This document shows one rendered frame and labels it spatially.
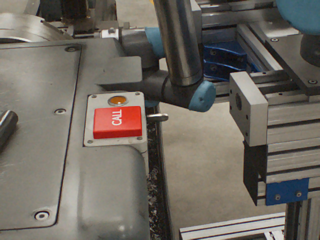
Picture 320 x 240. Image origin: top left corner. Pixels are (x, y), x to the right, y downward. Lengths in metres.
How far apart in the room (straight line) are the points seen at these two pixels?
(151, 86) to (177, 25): 0.22
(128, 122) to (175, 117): 2.55
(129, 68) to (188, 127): 2.29
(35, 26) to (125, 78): 0.36
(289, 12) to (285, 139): 0.28
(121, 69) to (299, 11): 0.29
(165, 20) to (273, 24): 0.38
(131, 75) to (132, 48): 0.52
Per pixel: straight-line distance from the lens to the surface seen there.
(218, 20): 1.57
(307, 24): 0.99
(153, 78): 1.45
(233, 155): 2.99
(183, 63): 1.34
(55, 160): 0.73
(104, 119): 0.77
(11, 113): 0.80
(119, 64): 0.95
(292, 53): 1.20
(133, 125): 0.76
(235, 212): 2.64
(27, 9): 2.42
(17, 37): 1.15
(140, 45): 1.43
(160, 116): 1.91
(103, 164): 0.71
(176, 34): 1.30
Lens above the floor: 1.65
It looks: 30 degrees down
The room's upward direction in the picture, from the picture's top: 3 degrees counter-clockwise
